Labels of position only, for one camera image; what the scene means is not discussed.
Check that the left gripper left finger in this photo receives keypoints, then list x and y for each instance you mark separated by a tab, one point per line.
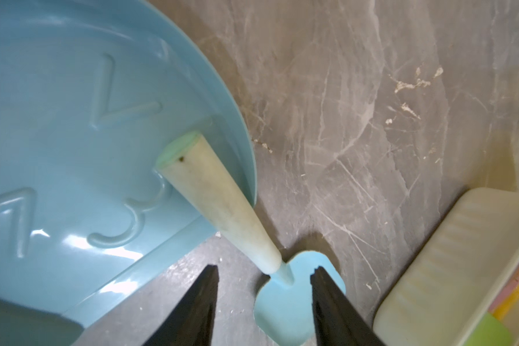
191	321

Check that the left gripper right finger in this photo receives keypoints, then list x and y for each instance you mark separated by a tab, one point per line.
336	320

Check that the light blue small shovel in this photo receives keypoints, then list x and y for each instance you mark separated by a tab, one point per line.
283	305

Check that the light green shovel wooden handle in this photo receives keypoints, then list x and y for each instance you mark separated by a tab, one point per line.
489	332

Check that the yellow scoop shovel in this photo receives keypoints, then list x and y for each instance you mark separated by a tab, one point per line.
507	304

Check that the purple shovel pink handle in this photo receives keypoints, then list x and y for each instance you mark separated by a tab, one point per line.
506	291

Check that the white storage box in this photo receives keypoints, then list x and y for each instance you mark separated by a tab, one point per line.
449	286

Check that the light blue dustpan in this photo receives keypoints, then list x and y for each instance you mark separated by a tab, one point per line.
91	92

